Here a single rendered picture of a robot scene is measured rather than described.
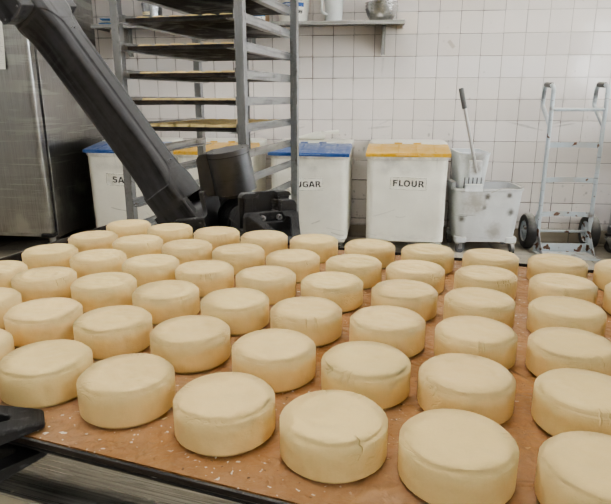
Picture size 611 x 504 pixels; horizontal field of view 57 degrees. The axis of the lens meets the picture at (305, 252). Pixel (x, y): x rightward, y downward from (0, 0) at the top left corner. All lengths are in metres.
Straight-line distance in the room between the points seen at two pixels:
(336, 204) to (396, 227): 0.43
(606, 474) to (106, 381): 0.23
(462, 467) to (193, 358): 0.17
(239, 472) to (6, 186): 4.03
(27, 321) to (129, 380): 0.12
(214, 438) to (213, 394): 0.03
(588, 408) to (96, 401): 0.24
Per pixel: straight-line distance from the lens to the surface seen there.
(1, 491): 0.40
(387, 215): 3.81
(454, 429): 0.27
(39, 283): 0.49
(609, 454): 0.28
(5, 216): 4.31
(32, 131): 4.09
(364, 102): 4.38
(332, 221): 3.82
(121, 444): 0.30
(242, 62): 1.94
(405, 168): 3.75
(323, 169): 3.76
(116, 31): 2.16
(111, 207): 4.21
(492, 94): 4.45
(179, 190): 0.78
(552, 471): 0.26
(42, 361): 0.35
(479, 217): 4.10
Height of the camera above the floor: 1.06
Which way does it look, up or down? 15 degrees down
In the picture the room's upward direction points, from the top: straight up
